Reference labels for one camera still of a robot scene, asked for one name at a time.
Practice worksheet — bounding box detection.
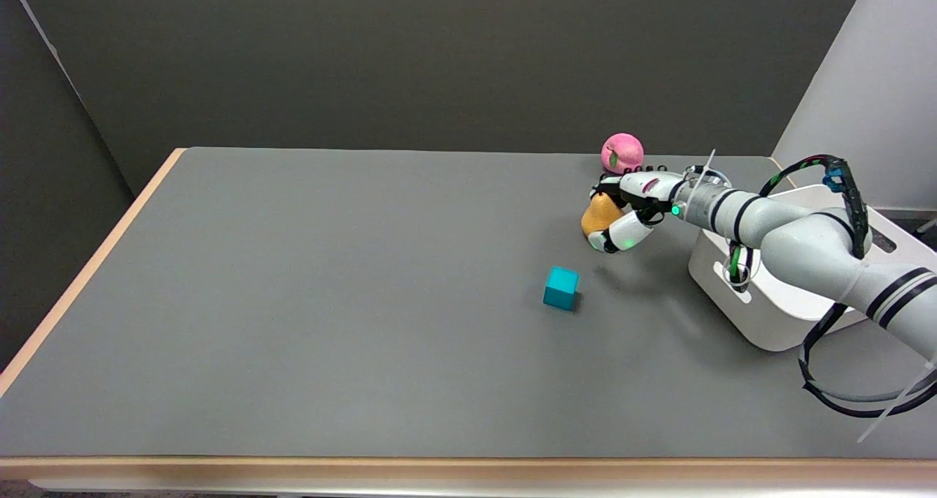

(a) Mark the blue cube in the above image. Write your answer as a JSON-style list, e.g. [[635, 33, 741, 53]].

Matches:
[[543, 266, 580, 311]]

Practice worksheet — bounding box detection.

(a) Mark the green red wire bundle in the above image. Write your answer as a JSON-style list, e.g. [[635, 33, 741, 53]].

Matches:
[[725, 239, 755, 292]]

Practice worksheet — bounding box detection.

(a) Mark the pink peach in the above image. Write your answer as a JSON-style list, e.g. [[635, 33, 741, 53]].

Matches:
[[601, 133, 645, 176]]

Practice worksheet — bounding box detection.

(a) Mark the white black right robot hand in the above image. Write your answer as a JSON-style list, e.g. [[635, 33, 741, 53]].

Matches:
[[587, 166, 690, 254]]

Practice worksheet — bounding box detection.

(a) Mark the yellow pear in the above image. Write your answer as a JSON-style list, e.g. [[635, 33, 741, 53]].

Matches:
[[581, 192, 624, 241]]

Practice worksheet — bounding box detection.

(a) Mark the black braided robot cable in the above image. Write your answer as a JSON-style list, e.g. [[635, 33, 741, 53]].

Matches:
[[758, 155, 937, 419]]

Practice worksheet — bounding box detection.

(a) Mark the white plastic bin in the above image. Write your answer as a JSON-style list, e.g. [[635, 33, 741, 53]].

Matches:
[[688, 184, 937, 352]]

